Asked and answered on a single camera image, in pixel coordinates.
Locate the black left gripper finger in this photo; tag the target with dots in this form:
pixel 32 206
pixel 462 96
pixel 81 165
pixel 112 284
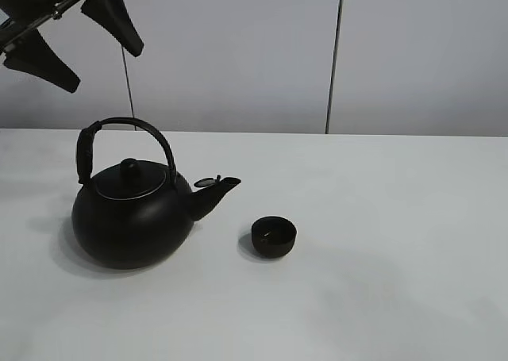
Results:
pixel 113 16
pixel 32 55

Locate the black round teapot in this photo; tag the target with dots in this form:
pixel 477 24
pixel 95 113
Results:
pixel 137 212

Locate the small black teacup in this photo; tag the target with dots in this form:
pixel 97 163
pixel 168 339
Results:
pixel 273 237

